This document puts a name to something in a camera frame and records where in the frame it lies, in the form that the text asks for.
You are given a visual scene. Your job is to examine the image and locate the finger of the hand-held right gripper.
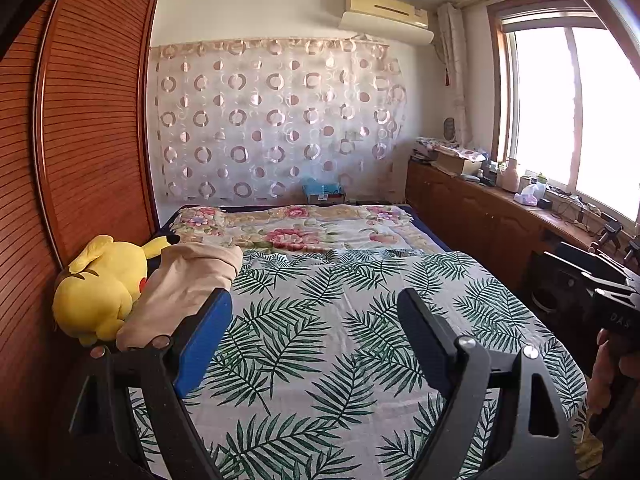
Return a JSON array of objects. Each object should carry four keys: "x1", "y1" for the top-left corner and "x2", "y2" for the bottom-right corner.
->
[{"x1": 580, "y1": 272, "x2": 640, "y2": 300}]

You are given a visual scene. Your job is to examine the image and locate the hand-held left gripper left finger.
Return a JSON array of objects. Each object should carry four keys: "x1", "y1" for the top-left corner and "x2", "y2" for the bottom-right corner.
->
[{"x1": 65, "y1": 287, "x2": 234, "y2": 480}]

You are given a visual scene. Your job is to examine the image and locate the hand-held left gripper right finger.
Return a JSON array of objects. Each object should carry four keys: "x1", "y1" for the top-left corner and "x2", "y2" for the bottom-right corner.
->
[{"x1": 397, "y1": 287, "x2": 578, "y2": 480}]

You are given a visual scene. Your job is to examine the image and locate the beige printed t-shirt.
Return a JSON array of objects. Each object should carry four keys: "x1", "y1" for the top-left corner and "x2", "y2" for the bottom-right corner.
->
[{"x1": 117, "y1": 244, "x2": 244, "y2": 352}]

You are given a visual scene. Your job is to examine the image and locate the person's right hand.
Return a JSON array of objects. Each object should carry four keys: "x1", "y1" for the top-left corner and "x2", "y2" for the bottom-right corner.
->
[{"x1": 589, "y1": 332, "x2": 623, "y2": 418}]

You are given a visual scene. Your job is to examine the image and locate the black chair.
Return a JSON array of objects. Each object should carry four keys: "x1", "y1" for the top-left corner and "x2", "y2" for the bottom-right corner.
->
[{"x1": 525, "y1": 241, "x2": 631, "y2": 331}]

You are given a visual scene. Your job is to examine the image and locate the small black tripod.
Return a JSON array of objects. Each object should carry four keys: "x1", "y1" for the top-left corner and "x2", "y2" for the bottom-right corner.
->
[{"x1": 590, "y1": 219, "x2": 625, "y2": 253}]

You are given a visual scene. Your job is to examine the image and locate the leaf-print bed sheet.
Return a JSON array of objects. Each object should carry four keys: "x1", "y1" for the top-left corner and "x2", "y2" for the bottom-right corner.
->
[{"x1": 125, "y1": 247, "x2": 591, "y2": 480}]

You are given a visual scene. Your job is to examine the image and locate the yellow plush toy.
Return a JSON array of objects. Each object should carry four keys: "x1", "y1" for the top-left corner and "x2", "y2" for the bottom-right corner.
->
[{"x1": 52, "y1": 234, "x2": 181, "y2": 347}]

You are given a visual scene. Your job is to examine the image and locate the clear plastic bag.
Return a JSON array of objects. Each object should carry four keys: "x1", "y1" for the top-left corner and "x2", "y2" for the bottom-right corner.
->
[{"x1": 515, "y1": 182, "x2": 546, "y2": 207}]

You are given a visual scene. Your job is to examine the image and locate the low wooden cabinet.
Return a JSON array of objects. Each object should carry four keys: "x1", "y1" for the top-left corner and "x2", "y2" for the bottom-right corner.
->
[{"x1": 405, "y1": 157, "x2": 640, "y2": 291}]

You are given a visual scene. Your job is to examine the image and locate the white jug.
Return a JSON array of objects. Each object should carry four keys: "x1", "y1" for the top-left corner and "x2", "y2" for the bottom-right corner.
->
[{"x1": 500, "y1": 157, "x2": 521, "y2": 193}]

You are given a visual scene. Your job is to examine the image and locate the floral quilt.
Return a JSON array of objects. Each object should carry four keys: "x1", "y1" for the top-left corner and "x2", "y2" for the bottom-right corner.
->
[{"x1": 165, "y1": 204, "x2": 441, "y2": 256}]

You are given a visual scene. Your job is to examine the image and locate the blue box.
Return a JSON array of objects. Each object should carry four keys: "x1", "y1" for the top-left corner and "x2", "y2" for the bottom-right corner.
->
[{"x1": 302, "y1": 176, "x2": 347, "y2": 205}]

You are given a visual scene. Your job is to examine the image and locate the cardboard box on cabinet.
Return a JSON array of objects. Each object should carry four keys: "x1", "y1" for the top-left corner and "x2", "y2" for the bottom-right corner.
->
[{"x1": 415, "y1": 136, "x2": 488, "y2": 158}]

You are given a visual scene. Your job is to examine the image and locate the wooden-framed window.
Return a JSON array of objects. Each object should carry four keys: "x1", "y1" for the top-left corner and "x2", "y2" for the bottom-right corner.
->
[{"x1": 487, "y1": 0, "x2": 640, "y2": 221}]

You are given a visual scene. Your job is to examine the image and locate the sheer circle-pattern curtain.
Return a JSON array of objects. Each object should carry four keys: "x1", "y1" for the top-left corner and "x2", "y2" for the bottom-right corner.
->
[{"x1": 149, "y1": 37, "x2": 408, "y2": 205}]

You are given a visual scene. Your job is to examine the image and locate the wooden headboard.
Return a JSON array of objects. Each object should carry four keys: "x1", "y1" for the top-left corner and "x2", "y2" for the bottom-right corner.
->
[{"x1": 0, "y1": 0, "x2": 161, "y2": 461}]

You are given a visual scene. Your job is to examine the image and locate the white tied window curtain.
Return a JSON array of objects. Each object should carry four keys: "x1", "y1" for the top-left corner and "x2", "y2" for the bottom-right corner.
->
[{"x1": 436, "y1": 2, "x2": 473, "y2": 146}]

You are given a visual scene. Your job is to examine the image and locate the white air conditioner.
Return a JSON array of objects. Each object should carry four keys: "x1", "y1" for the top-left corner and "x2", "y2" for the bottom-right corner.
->
[{"x1": 337, "y1": 0, "x2": 435, "y2": 45}]

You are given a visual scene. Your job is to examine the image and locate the tangle of black cables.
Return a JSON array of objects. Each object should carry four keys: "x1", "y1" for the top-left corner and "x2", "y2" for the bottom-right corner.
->
[{"x1": 552, "y1": 195, "x2": 601, "y2": 226}]

